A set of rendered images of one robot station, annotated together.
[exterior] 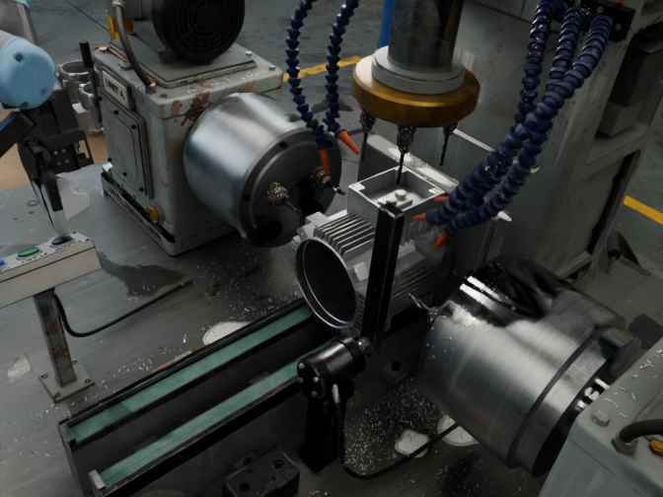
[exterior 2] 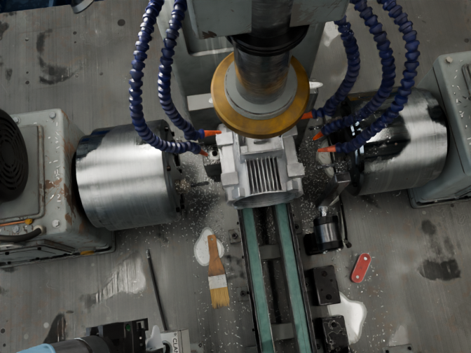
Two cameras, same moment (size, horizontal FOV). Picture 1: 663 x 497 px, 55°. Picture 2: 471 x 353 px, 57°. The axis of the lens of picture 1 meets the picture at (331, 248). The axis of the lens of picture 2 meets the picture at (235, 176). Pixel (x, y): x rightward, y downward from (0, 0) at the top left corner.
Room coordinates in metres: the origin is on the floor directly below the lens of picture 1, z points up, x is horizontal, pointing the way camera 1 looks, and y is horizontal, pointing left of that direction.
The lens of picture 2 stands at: (0.67, 0.21, 2.05)
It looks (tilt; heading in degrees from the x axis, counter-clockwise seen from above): 74 degrees down; 312
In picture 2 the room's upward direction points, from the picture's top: 5 degrees counter-clockwise
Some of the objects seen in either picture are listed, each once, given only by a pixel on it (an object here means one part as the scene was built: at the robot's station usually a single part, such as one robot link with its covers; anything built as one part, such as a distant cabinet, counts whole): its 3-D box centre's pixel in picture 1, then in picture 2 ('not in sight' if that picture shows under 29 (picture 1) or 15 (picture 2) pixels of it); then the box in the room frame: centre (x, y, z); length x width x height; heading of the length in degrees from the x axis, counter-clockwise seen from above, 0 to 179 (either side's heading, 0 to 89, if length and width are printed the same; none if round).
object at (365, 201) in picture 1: (394, 207); (257, 132); (0.87, -0.09, 1.11); 0.12 x 0.11 x 0.07; 134
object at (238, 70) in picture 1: (185, 131); (26, 197); (1.27, 0.35, 0.99); 0.35 x 0.31 x 0.37; 44
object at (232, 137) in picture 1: (248, 158); (115, 178); (1.09, 0.18, 1.04); 0.37 x 0.25 x 0.25; 44
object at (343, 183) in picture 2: (378, 287); (330, 193); (0.65, -0.07, 1.12); 0.04 x 0.03 x 0.26; 134
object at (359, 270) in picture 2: not in sight; (360, 267); (0.46, -0.03, 0.81); 0.09 x 0.03 x 0.02; 99
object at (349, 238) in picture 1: (369, 260); (258, 161); (0.84, -0.07, 1.02); 0.20 x 0.19 x 0.19; 134
